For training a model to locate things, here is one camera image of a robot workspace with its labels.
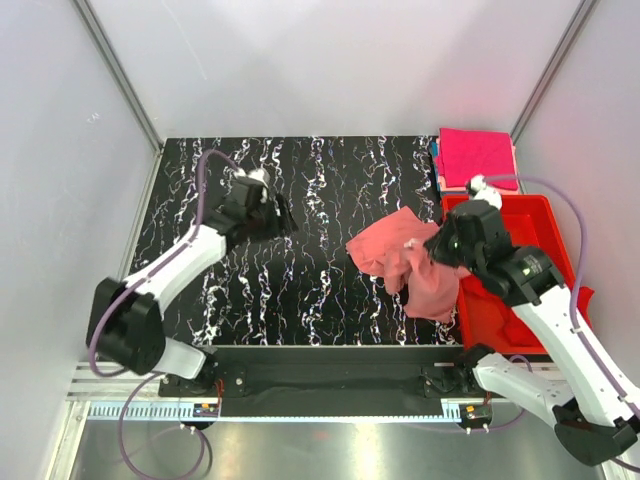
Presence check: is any purple cable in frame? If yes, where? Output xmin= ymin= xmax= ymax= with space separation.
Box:
xmin=482 ymin=174 xmax=640 ymax=471
xmin=87 ymin=148 xmax=241 ymax=476

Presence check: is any red plastic bin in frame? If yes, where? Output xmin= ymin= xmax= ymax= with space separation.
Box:
xmin=457 ymin=195 xmax=575 ymax=355

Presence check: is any aluminium corner post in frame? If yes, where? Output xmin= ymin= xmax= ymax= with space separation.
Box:
xmin=511 ymin=0 xmax=600 ymax=144
xmin=70 ymin=0 xmax=164 ymax=154

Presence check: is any right aluminium corner post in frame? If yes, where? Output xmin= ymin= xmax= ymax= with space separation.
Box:
xmin=511 ymin=0 xmax=600 ymax=144

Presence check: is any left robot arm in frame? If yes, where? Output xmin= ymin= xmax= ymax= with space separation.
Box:
xmin=86 ymin=169 xmax=297 ymax=396

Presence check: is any salmon pink t shirt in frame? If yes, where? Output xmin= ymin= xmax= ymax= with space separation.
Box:
xmin=346 ymin=206 xmax=470 ymax=324

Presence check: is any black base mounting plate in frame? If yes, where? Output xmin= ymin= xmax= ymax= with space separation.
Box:
xmin=159 ymin=345 xmax=486 ymax=422

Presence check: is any black marble pattern mat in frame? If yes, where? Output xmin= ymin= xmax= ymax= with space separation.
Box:
xmin=131 ymin=136 xmax=460 ymax=346

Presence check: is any white cable duct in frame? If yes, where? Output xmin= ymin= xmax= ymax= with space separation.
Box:
xmin=88 ymin=401 xmax=462 ymax=424

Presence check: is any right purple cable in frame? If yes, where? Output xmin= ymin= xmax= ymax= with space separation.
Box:
xmin=482 ymin=174 xmax=640 ymax=471

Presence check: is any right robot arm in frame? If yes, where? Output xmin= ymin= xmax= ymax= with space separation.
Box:
xmin=425 ymin=197 xmax=639 ymax=466

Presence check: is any red t shirt in bin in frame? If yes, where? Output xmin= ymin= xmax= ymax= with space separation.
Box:
xmin=499 ymin=286 xmax=595 ymax=347

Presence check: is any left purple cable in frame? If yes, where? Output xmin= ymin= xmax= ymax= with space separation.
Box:
xmin=87 ymin=148 xmax=241 ymax=476

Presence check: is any blue folded t shirt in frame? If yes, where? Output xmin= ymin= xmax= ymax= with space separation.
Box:
xmin=430 ymin=139 xmax=442 ymax=194

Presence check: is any magenta folded t shirt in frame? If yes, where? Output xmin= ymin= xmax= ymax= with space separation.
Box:
xmin=435 ymin=128 xmax=517 ymax=191

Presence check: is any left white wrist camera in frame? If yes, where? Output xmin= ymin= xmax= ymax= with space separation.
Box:
xmin=232 ymin=168 xmax=270 ymax=204

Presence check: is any left aluminium corner post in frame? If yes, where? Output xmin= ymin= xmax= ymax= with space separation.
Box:
xmin=70 ymin=0 xmax=164 ymax=154

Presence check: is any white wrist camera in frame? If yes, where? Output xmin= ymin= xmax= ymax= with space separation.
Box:
xmin=232 ymin=168 xmax=270 ymax=204
xmin=466 ymin=175 xmax=503 ymax=210

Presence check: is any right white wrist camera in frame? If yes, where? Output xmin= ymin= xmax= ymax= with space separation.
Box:
xmin=466 ymin=175 xmax=503 ymax=210

